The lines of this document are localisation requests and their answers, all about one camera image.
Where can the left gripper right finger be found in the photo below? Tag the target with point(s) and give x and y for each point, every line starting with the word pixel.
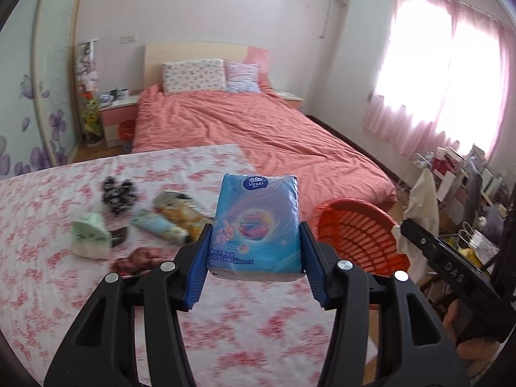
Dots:
pixel 413 348

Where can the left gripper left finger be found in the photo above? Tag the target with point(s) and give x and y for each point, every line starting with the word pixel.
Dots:
pixel 99 348

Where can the brown red scrunchie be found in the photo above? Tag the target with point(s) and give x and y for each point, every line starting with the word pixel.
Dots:
pixel 141 260

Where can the blue tissue pack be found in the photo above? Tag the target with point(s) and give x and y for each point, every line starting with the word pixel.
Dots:
pixel 256 229

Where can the orange plastic trash basket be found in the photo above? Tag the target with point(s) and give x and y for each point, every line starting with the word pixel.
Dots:
pixel 360 232

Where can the right hand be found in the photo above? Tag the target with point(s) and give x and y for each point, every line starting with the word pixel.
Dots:
pixel 477 329

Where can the light blue cream tube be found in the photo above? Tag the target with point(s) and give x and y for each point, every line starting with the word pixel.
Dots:
pixel 159 226

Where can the brown plastic hair clip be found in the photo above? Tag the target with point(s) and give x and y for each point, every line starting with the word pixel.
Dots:
pixel 118 236

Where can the yellow snack wrapper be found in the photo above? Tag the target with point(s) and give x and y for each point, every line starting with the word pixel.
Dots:
pixel 183 211

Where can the cluttered shelf rack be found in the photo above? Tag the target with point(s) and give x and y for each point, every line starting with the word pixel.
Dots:
pixel 468 220

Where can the black white floral scrunchie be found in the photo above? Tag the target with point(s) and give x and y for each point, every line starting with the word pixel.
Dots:
pixel 118 197

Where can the white garment on chair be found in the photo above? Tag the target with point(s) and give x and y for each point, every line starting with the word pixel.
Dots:
pixel 423 209

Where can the red floral white tablecloth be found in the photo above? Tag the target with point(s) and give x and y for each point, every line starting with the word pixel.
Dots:
pixel 239 333

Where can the salmon pink bed duvet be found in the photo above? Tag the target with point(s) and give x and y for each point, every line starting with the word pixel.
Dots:
pixel 275 138

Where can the small orange bin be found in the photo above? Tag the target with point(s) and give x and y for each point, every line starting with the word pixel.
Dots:
pixel 126 131

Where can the pink white nightstand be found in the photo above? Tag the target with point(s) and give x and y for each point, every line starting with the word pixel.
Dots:
pixel 116 113

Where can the far pink nightstand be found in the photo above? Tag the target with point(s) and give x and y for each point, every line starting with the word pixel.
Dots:
pixel 291 99

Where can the white mug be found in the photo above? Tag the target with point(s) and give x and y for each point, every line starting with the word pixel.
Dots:
pixel 122 94

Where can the floral white pillow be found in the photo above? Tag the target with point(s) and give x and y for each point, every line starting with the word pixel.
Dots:
pixel 194 76

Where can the pink striped pillow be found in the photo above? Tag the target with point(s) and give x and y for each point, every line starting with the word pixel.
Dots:
pixel 242 78

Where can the plush toy display tube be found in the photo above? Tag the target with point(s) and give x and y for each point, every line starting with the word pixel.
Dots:
pixel 88 94

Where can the beige pink headboard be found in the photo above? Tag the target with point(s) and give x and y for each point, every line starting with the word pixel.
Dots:
pixel 156 54

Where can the pink window curtain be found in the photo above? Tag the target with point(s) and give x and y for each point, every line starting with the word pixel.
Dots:
pixel 444 78

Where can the floral sliding wardrobe door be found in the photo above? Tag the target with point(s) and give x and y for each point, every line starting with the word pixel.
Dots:
pixel 39 120

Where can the white wall socket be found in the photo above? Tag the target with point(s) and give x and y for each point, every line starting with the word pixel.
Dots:
pixel 128 39

